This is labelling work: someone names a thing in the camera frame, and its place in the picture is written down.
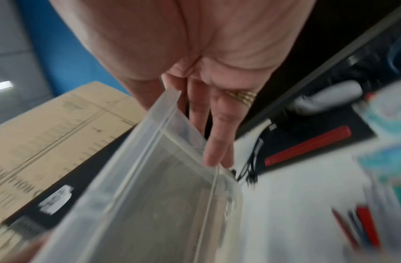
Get black mat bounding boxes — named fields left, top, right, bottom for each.
left=252, top=101, right=377, bottom=175

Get clear plastic container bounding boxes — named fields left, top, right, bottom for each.
left=29, top=88, right=245, bottom=263

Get grey rounded object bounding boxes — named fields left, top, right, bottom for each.
left=290, top=80, right=363, bottom=116

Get red pens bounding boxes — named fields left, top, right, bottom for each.
left=331, top=204, right=382, bottom=250

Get red bar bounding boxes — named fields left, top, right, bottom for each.
left=264, top=125, right=352, bottom=168

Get teal and white packet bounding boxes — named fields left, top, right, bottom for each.
left=353, top=81, right=401, bottom=140
left=355, top=142, right=401, bottom=208

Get gold finger ring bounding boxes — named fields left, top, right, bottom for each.
left=225, top=90, right=258, bottom=107

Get black cable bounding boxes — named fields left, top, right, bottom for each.
left=234, top=137, right=265, bottom=191

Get dark panel with grey edge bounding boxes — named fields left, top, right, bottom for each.
left=236, top=0, right=401, bottom=139

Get brown cardboard box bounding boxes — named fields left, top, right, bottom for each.
left=0, top=81, right=137, bottom=224

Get black box with white label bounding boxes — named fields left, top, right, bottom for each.
left=2, top=128, right=126, bottom=232

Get person's right hand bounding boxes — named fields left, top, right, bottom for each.
left=49, top=0, right=316, bottom=168

